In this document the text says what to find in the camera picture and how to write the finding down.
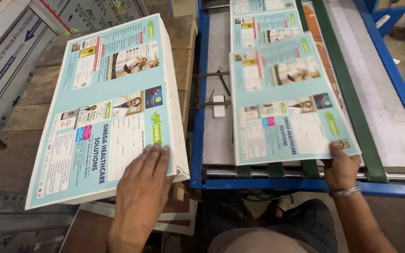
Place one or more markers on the small white plastic block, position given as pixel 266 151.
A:
pixel 219 106

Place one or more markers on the person's beige shirt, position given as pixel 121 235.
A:
pixel 258 242

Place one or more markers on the person's dark shorts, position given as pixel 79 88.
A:
pixel 301 218

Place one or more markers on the blue conveyor machine frame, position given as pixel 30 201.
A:
pixel 197 105

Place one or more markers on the blue machine cabinet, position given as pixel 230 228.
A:
pixel 385 12

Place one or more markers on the silver wrist bangle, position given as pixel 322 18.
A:
pixel 346 192

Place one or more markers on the person's left fingers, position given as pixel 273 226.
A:
pixel 156 154

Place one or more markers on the wooden work table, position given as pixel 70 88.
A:
pixel 23 112

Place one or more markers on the person's sandalled foot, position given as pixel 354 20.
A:
pixel 285 205

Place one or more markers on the single printed light-blue leaflet sheet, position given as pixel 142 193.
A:
pixel 287 105
pixel 265 30
pixel 262 5

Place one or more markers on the film-covered aluminium panels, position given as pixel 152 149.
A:
pixel 5 63

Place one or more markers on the person's right hand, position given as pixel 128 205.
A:
pixel 343 172

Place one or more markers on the grey metal machine plate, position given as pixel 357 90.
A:
pixel 218 140

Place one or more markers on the wide green conveyor belt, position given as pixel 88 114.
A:
pixel 350 98

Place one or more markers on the person's left hand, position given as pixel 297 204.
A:
pixel 141 189

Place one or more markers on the stack of printed light-blue sheets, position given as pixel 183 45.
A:
pixel 111 105

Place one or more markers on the yellow-green hanging tassel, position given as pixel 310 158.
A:
pixel 118 6

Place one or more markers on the white boards under table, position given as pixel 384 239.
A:
pixel 178 219

